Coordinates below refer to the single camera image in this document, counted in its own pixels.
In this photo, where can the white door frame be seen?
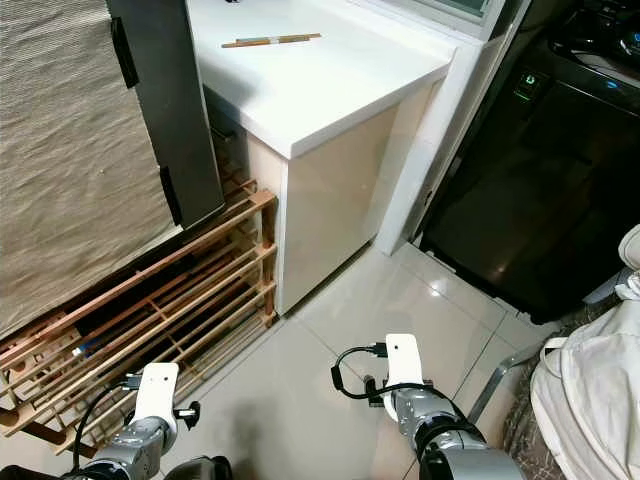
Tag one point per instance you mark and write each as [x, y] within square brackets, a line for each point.
[445, 140]

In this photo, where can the black robot body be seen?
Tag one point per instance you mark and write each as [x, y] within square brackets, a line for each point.
[195, 469]

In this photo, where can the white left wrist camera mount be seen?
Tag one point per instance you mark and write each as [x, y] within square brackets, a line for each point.
[157, 390]

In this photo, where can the white counter cabinet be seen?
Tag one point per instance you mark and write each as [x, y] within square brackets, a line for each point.
[320, 90]

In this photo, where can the beige textured cloth cover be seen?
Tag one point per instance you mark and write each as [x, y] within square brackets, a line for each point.
[75, 150]

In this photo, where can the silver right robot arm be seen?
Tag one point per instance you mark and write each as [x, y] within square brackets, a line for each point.
[450, 430]

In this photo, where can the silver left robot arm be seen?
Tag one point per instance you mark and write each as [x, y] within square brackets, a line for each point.
[140, 440]

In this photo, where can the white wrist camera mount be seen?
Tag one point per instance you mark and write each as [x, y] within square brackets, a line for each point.
[157, 390]
[402, 360]

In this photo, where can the wooden slatted shoe rack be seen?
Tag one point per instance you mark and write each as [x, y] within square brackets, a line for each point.
[210, 250]

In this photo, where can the thin wooden stick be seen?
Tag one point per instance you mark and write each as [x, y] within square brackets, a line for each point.
[270, 41]

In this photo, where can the blue white shoe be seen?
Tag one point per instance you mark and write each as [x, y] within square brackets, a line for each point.
[85, 350]

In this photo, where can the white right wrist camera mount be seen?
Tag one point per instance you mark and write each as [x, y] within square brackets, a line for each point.
[402, 360]

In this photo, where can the dark grey upright panel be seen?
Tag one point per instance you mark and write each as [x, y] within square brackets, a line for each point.
[165, 100]

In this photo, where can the grey textured mat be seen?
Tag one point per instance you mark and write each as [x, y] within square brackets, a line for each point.
[520, 430]

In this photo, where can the white clothes pile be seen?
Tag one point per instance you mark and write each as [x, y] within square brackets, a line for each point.
[590, 390]

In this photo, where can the black washing machine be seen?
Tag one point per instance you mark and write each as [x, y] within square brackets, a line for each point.
[540, 180]

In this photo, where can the grey metal tube leg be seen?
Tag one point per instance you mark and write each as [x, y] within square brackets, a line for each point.
[490, 385]

